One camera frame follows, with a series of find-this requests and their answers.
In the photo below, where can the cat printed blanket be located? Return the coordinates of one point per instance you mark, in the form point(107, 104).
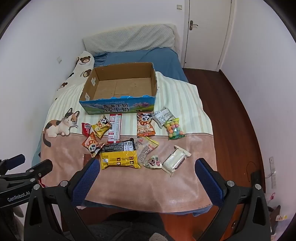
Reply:
point(138, 185)

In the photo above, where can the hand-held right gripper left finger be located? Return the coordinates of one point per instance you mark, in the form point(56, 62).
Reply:
point(86, 178)

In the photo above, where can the clear wrapped white cake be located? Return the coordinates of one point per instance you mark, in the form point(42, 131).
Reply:
point(174, 161)

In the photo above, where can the white wall socket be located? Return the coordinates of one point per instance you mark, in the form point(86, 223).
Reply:
point(59, 60)
point(273, 180)
point(271, 164)

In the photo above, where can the white light switch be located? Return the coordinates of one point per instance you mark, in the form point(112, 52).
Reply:
point(178, 6)

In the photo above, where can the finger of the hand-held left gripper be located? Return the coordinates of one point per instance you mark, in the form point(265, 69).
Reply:
point(39, 170)
point(16, 159)

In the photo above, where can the large orange panda snack packet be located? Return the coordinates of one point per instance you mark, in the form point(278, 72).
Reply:
point(145, 126)

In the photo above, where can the long red white snack packet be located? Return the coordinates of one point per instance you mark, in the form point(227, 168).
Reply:
point(115, 129)

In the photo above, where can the pale textured pillow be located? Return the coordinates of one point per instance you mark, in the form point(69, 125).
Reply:
point(129, 38)

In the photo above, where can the white door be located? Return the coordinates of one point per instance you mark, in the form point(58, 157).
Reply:
point(208, 41)

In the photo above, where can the silver grey snack packet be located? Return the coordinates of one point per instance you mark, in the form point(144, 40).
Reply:
point(161, 117)

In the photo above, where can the brown clear snack packet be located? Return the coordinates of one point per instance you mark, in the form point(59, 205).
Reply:
point(87, 159)

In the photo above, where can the bag of colourful candy balls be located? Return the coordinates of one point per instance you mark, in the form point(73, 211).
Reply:
point(174, 129)

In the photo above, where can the small red snack packet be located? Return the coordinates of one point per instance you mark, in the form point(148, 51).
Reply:
point(86, 129)

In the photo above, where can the small orange panda snack packet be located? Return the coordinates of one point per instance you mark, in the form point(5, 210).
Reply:
point(91, 143)

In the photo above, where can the small white pink snack packet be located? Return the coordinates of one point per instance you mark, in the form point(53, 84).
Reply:
point(152, 162)

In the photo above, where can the beige translucent snack packet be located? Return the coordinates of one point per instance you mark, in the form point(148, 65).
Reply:
point(145, 148)

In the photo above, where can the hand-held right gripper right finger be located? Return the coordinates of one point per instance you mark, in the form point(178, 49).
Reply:
point(209, 180)

